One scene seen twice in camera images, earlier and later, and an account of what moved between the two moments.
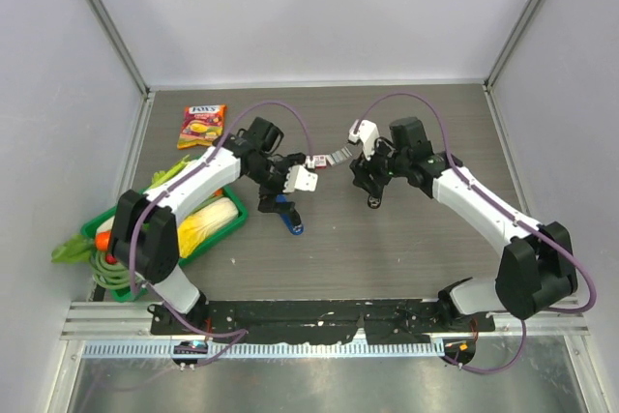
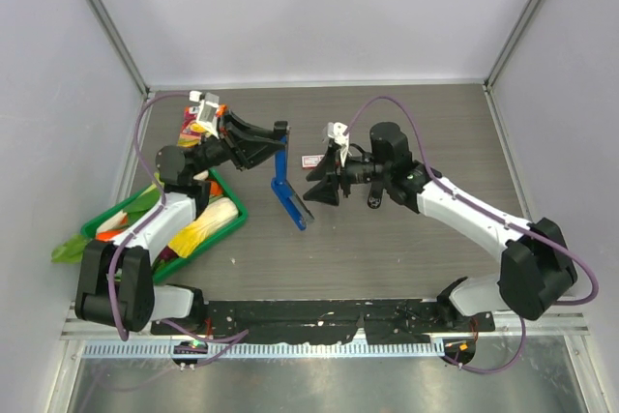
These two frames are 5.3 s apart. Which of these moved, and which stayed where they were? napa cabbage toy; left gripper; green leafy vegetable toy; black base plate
Moved: left gripper
Stayed: napa cabbage toy; green leafy vegetable toy; black base plate
